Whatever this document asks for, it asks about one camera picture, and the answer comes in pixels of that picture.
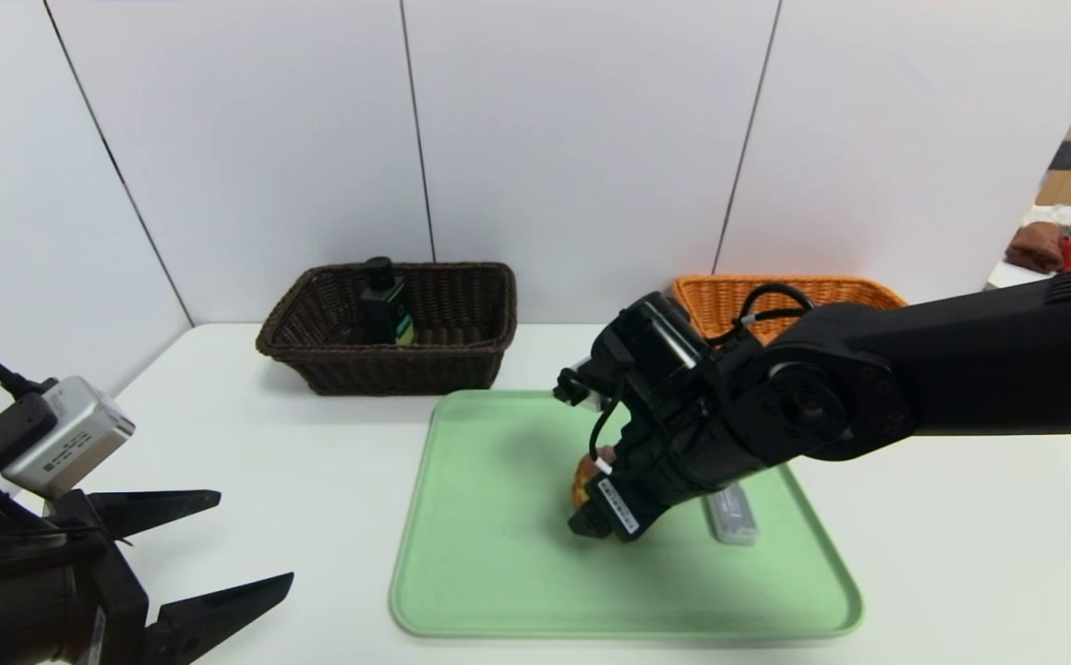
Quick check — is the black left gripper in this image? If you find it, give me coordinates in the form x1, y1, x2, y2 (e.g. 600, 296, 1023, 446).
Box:
0, 489, 295, 665

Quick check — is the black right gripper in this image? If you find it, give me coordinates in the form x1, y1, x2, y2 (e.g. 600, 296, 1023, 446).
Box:
567, 422, 716, 543

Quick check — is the grey translucent plastic case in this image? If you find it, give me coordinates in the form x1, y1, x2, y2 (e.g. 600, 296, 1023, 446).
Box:
703, 484, 761, 547

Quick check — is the black pump bottle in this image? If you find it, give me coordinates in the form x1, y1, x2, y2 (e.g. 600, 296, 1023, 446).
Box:
358, 257, 416, 348

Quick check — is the dark brown wicker basket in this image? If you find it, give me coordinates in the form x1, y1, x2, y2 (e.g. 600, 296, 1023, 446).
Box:
256, 262, 518, 397

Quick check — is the orange wicker basket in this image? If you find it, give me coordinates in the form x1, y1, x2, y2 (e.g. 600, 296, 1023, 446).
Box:
671, 274, 908, 347

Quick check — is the light green plastic tray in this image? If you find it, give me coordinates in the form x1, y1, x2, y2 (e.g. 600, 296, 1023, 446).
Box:
389, 389, 865, 640

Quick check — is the white side table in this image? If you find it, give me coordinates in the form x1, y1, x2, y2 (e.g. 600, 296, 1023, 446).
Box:
986, 259, 1071, 289

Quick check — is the brown folded cloth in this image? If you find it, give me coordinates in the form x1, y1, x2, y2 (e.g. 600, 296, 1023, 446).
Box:
1006, 221, 1065, 274

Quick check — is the white crumpled cloth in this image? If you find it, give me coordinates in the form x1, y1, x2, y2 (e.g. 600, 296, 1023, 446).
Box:
1025, 204, 1071, 237

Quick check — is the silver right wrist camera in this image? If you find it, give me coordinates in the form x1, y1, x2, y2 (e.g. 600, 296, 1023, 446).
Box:
553, 356, 625, 413

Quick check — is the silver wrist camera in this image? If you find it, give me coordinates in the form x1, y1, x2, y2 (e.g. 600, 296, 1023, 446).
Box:
553, 356, 625, 413
2, 376, 137, 502

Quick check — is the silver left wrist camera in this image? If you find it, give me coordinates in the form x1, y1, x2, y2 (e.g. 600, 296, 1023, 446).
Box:
2, 376, 137, 502

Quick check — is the black right camera cable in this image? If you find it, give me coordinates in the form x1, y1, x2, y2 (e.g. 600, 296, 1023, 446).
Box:
734, 282, 815, 347

